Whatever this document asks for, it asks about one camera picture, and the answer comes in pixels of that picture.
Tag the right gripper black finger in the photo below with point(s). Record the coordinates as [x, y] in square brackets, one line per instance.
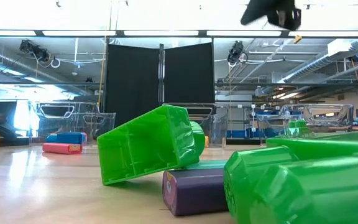
[258, 11]

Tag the green chunky toy block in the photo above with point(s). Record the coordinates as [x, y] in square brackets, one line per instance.
[306, 186]
[141, 146]
[297, 129]

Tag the teal slim toy block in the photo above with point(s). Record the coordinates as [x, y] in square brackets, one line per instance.
[210, 165]

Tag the yellow hanging hook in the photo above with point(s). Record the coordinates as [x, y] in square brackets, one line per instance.
[297, 39]

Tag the clear plastic bin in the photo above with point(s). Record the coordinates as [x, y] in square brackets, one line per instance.
[104, 124]
[337, 118]
[219, 124]

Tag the black folding divider screen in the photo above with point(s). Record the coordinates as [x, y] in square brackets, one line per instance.
[132, 77]

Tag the purple slim toy block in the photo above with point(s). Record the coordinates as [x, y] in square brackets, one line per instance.
[197, 193]

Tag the blue chunky toy block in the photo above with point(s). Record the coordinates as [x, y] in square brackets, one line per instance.
[68, 138]

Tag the red slim toy block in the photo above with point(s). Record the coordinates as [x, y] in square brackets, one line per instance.
[59, 148]

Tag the grey ceiling pipe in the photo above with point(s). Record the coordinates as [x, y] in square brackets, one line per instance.
[11, 60]

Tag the person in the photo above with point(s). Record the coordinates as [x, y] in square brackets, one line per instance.
[1, 119]

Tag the silver ventilation duct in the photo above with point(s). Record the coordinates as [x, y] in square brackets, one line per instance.
[306, 67]

